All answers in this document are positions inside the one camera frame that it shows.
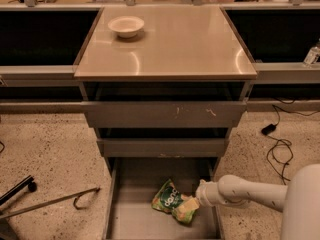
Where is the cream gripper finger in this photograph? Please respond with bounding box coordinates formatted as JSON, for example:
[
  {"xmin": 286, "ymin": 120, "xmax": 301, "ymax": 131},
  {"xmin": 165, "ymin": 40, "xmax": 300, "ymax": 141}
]
[{"xmin": 174, "ymin": 197, "xmax": 200, "ymax": 214}]

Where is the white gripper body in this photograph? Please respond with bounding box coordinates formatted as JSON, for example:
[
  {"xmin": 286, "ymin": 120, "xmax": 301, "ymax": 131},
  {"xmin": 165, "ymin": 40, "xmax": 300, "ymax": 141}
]
[{"xmin": 196, "ymin": 180, "xmax": 221, "ymax": 207}]

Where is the green rice chip bag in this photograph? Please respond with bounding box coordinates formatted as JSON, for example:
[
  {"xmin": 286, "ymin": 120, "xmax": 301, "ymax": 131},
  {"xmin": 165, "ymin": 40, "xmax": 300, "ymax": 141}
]
[{"xmin": 151, "ymin": 179, "xmax": 196, "ymax": 224}]

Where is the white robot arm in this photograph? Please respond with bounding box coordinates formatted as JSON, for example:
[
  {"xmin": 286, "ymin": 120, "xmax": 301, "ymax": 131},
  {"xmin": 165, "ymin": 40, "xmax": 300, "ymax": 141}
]
[{"xmin": 175, "ymin": 164, "xmax": 320, "ymax": 240}]

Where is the bottom open grey drawer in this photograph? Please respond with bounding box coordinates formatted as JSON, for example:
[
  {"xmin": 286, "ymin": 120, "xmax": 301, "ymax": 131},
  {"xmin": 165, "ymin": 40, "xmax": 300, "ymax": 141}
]
[{"xmin": 105, "ymin": 158, "xmax": 224, "ymax": 240}]

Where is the middle grey drawer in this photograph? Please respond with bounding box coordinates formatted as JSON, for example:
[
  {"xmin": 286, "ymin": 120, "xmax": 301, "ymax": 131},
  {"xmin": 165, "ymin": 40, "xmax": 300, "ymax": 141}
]
[{"xmin": 97, "ymin": 138, "xmax": 228, "ymax": 158}]

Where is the grey drawer cabinet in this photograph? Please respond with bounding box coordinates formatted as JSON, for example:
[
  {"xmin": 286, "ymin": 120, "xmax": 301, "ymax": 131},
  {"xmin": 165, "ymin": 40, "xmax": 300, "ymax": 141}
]
[{"xmin": 73, "ymin": 4, "xmax": 259, "ymax": 240}]

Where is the top grey drawer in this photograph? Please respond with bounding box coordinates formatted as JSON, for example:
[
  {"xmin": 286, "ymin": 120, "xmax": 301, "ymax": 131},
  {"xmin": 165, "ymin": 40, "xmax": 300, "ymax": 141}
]
[{"xmin": 82, "ymin": 101, "xmax": 246, "ymax": 128}]

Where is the metal rod with hook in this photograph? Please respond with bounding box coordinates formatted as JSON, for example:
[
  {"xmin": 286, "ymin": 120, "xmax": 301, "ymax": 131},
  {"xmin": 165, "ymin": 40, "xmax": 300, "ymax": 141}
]
[{"xmin": 0, "ymin": 187, "xmax": 100, "ymax": 220}]

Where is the black wheeled stand leg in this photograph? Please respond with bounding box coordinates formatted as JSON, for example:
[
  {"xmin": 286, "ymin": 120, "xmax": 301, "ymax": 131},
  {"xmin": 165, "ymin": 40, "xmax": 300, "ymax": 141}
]
[{"xmin": 0, "ymin": 175, "xmax": 37, "ymax": 205}]

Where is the clear plastic bottle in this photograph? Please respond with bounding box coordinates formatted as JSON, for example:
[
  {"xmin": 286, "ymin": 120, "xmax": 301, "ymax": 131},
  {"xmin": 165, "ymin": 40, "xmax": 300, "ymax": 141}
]
[{"xmin": 303, "ymin": 39, "xmax": 320, "ymax": 66}]

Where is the white bowl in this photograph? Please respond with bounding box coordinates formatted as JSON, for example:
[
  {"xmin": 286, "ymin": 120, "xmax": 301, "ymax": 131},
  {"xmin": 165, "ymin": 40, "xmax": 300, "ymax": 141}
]
[{"xmin": 108, "ymin": 16, "xmax": 145, "ymax": 38}]

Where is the black power cable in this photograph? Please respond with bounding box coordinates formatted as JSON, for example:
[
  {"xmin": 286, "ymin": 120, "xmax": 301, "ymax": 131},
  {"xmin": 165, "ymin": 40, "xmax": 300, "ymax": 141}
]
[{"xmin": 261, "ymin": 98, "xmax": 320, "ymax": 186}]

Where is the grey metal rail shelf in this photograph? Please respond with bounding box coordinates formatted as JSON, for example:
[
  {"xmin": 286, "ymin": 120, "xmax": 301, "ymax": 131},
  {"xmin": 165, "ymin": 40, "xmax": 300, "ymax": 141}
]
[{"xmin": 0, "ymin": 62, "xmax": 320, "ymax": 113}]

